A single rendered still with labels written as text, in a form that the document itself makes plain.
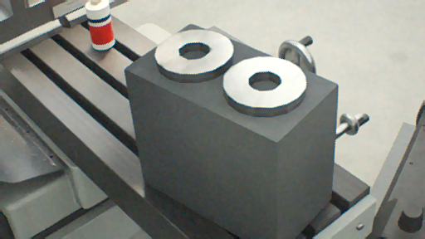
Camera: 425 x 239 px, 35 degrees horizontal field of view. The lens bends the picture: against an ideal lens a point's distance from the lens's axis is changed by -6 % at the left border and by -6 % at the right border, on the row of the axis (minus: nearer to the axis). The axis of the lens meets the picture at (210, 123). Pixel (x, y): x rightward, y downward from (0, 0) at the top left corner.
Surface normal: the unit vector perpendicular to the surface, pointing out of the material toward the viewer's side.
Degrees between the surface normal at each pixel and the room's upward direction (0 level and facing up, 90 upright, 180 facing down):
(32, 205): 90
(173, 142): 90
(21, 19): 90
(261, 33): 0
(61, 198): 90
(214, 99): 0
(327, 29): 0
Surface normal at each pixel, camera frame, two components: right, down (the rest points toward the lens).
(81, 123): -0.07, -0.76
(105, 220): 0.64, 0.47
